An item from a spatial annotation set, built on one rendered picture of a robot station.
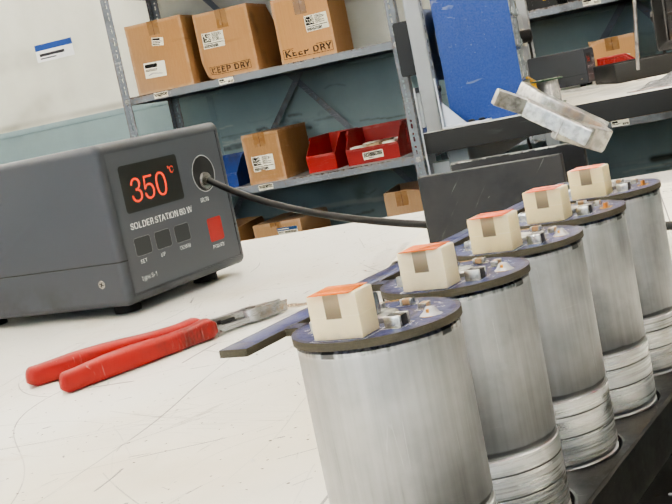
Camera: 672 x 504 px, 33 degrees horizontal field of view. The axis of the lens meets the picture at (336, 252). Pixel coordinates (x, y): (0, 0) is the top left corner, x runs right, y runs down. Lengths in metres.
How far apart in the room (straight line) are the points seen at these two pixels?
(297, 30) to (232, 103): 0.69
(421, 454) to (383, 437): 0.01
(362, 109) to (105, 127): 1.23
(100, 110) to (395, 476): 5.28
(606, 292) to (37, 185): 0.47
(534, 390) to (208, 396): 0.24
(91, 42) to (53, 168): 4.78
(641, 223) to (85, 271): 0.44
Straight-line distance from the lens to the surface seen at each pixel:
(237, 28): 4.65
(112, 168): 0.64
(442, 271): 0.18
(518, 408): 0.19
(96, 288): 0.65
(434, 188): 0.35
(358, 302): 0.16
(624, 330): 0.24
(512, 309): 0.18
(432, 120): 2.15
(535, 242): 0.21
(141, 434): 0.39
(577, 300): 0.21
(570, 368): 0.21
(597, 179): 0.26
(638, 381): 0.24
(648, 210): 0.26
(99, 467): 0.36
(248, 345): 0.17
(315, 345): 0.16
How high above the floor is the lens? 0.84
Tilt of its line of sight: 7 degrees down
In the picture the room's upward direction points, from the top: 12 degrees counter-clockwise
